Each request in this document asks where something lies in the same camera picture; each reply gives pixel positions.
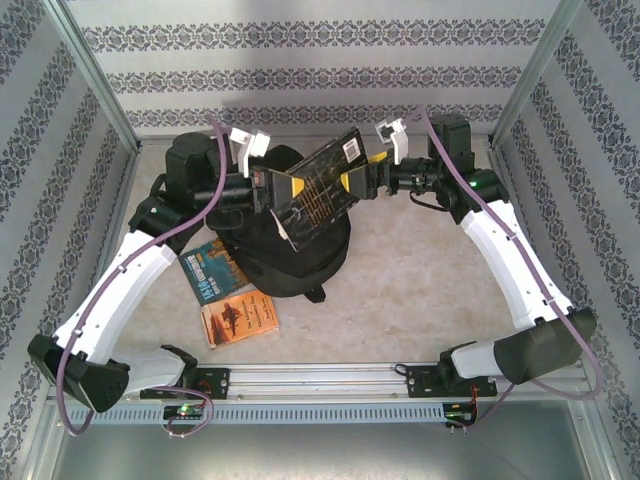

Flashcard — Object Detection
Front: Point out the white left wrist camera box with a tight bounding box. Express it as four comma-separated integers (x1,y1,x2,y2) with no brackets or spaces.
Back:
228,127,272,177

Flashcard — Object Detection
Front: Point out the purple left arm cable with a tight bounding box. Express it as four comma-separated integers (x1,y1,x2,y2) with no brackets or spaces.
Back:
55,112,226,442

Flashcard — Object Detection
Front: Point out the small controller board green light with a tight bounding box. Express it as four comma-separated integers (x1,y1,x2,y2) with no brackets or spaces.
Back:
163,403,206,420

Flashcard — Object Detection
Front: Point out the orange paperback book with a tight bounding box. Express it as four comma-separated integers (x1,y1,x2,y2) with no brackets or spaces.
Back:
199,292,282,352

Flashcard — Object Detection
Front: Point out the small controller board blue light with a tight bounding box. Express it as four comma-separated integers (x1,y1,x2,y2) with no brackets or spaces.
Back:
443,401,480,427

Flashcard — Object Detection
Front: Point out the grey slotted cable duct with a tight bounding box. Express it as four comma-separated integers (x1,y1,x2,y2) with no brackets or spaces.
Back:
66,403,447,427

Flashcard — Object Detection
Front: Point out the aluminium side rail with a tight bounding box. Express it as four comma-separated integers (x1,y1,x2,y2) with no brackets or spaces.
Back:
483,139,589,364
67,144,144,366

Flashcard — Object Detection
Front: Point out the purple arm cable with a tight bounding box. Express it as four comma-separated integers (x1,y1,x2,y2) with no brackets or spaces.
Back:
402,104,604,432
55,112,226,442

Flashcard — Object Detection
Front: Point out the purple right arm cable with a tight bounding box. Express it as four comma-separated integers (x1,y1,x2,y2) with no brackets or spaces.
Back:
402,104,604,432

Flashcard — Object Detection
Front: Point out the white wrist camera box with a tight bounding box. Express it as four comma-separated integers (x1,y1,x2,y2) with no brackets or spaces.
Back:
374,117,410,167
228,127,272,177

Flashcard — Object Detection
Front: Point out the black backpack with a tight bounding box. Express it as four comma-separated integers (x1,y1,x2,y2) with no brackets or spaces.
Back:
207,144,354,304

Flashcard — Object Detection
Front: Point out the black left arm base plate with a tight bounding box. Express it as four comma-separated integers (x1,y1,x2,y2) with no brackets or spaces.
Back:
139,367,232,401

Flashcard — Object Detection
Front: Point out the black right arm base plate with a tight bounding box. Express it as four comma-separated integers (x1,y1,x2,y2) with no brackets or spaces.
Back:
404,365,499,400

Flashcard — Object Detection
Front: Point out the aluminium back rail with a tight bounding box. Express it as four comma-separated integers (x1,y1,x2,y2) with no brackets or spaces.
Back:
135,133,496,147

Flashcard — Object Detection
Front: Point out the black torn paperback book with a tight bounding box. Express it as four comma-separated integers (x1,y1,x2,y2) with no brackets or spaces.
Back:
268,127,384,252

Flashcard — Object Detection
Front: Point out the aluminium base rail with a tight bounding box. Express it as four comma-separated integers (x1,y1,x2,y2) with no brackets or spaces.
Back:
47,362,594,401

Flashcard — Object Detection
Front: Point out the teal and orange book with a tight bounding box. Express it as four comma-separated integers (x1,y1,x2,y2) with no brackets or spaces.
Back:
178,238,254,307

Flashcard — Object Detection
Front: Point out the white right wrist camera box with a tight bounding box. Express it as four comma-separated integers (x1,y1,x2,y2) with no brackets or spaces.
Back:
374,117,410,167

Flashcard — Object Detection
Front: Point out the aluminium frame post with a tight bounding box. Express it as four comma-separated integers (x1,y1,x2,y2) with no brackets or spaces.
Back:
488,0,585,150
43,0,142,154

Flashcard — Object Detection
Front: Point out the grey metal sheet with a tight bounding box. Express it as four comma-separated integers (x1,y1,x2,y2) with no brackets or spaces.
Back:
47,399,614,480

